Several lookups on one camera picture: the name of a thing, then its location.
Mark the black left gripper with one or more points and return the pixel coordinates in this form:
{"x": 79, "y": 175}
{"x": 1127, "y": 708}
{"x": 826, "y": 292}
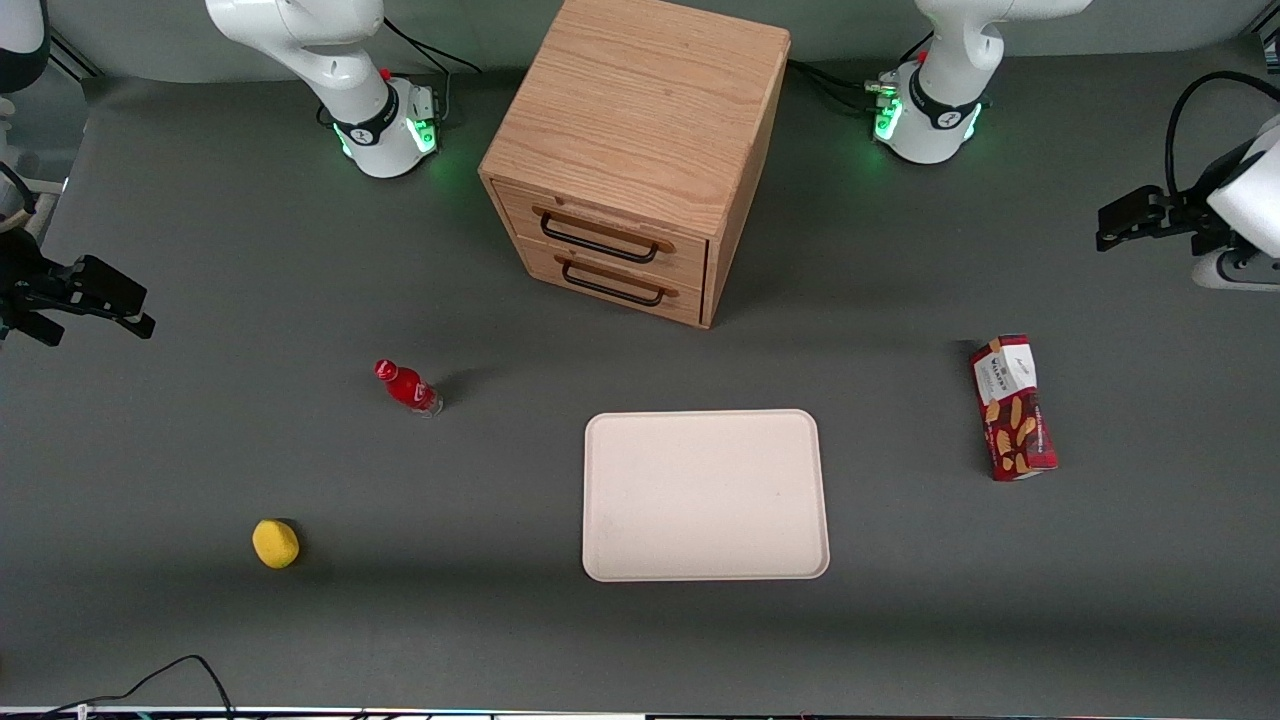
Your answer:
{"x": 1190, "y": 216}

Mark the red cookie box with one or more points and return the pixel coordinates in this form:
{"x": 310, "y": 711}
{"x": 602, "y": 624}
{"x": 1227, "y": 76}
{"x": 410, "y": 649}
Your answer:
{"x": 1015, "y": 410}

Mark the yellow lemon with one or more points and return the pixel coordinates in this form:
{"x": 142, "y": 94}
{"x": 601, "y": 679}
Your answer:
{"x": 275, "y": 544}

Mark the wooden two-drawer cabinet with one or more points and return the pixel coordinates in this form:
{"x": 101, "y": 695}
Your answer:
{"x": 640, "y": 110}

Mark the red soda bottle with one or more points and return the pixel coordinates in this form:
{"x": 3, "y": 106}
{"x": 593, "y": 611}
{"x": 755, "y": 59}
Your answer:
{"x": 405, "y": 386}

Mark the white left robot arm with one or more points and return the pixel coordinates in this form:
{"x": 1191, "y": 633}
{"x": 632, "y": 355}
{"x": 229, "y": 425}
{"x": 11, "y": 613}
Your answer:
{"x": 940, "y": 110}

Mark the cream rectangular tray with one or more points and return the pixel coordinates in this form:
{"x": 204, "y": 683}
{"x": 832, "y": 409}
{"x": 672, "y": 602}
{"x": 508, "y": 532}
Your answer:
{"x": 704, "y": 494}

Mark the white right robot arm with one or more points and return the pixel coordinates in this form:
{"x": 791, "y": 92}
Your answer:
{"x": 340, "y": 70}

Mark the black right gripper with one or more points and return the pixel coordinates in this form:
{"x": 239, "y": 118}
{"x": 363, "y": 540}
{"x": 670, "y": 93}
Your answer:
{"x": 22, "y": 283}

